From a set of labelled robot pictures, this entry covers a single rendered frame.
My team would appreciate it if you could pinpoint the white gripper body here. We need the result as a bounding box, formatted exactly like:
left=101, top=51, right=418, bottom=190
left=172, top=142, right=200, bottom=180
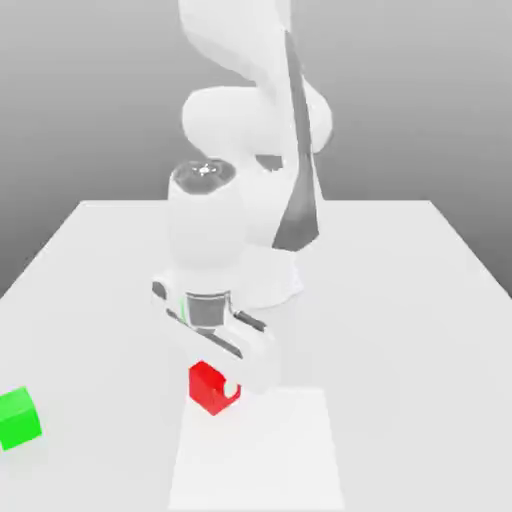
left=151, top=297, right=284, bottom=396

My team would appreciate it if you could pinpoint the small red cube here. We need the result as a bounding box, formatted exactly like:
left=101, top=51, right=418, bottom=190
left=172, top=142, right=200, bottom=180
left=188, top=359, right=242, bottom=417

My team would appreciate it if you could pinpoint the small green cube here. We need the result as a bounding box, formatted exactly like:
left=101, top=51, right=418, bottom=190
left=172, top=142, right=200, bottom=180
left=0, top=385, right=44, bottom=452

